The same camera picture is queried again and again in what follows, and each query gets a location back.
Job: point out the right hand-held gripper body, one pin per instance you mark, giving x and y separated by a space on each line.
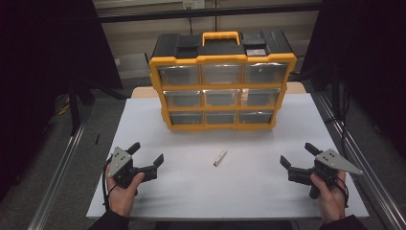
332 161

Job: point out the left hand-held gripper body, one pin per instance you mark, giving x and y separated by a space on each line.
119 161

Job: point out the clear plastic drawer bin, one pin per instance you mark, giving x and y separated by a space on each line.
185 118

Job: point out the small white stick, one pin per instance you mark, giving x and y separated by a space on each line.
220 157

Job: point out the yellow and black organizer cabinet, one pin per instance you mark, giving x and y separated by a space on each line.
220 87

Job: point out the person's left hand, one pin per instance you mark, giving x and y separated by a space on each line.
123 198

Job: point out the person's right hand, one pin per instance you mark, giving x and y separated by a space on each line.
330 201

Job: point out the small black floor item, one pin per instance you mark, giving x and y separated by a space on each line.
97 139

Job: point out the light wooden table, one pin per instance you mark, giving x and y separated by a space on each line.
143 92

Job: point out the black metal stand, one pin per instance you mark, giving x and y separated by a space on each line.
74 111

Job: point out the group of clear plastic drawers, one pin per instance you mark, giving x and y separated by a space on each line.
221 74

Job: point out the black curtain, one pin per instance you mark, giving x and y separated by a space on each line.
38 64
376 48

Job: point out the black horizontal bar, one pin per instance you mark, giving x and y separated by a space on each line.
159 14

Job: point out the metal floor rail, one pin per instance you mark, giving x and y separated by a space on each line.
377 191
54 188

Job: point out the white wall socket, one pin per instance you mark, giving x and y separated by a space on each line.
193 4

